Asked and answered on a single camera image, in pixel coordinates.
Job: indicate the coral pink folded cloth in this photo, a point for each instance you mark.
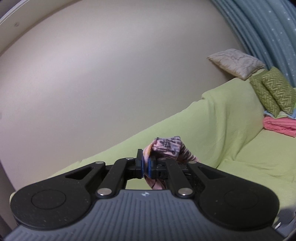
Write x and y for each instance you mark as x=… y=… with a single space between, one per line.
x=284 y=126

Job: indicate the pink patterned shorts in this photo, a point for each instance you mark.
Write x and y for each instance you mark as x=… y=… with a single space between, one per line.
x=167 y=148

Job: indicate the blue curtain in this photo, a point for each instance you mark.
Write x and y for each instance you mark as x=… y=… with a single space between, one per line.
x=266 y=29

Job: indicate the green chevron cushion back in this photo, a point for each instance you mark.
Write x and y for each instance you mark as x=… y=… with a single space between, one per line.
x=264 y=96

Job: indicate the green chevron cushion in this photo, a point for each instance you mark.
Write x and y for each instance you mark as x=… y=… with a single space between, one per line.
x=264 y=96
x=280 y=89

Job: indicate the light blue folded cloth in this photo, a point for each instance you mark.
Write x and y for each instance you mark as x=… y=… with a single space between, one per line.
x=281 y=114

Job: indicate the beige grey cushion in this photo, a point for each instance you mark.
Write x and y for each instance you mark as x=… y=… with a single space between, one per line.
x=236 y=63

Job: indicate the green chevron cushion front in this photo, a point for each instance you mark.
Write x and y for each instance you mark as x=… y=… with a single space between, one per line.
x=280 y=89

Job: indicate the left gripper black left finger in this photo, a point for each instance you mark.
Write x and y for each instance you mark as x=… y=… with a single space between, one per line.
x=64 y=199

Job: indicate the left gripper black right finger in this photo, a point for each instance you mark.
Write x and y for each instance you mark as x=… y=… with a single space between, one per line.
x=224 y=199

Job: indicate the light green sofa cover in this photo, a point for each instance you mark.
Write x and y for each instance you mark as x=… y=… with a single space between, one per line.
x=224 y=131

